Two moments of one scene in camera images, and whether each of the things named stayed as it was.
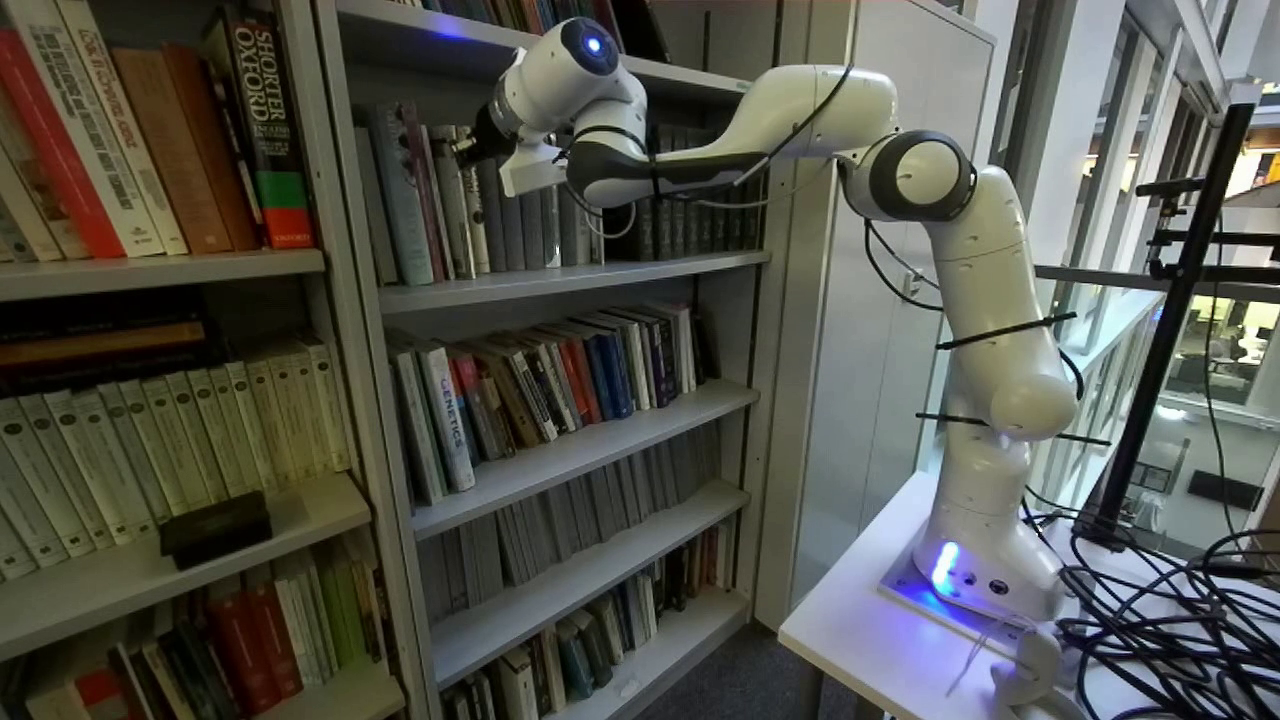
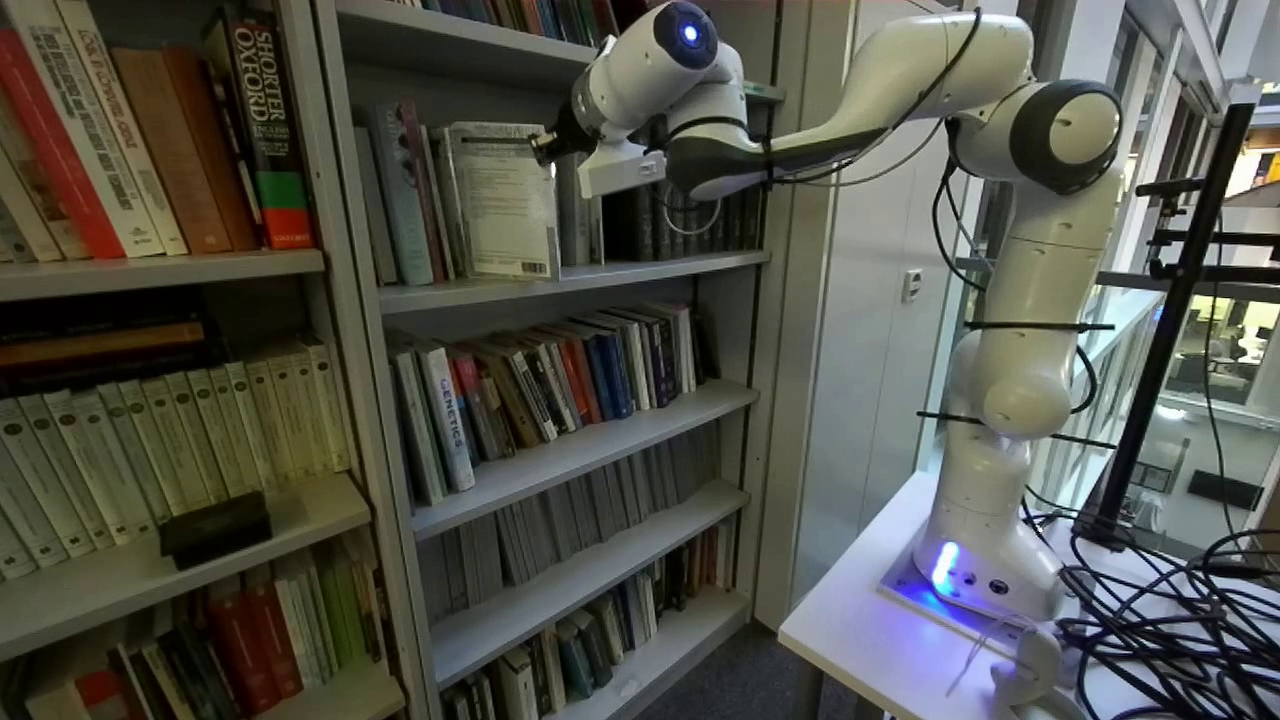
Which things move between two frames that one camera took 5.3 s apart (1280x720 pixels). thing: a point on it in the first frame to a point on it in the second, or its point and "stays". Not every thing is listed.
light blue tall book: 408,236 stays
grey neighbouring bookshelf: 194,484 stays
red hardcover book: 84,215 stays
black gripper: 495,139 to 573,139
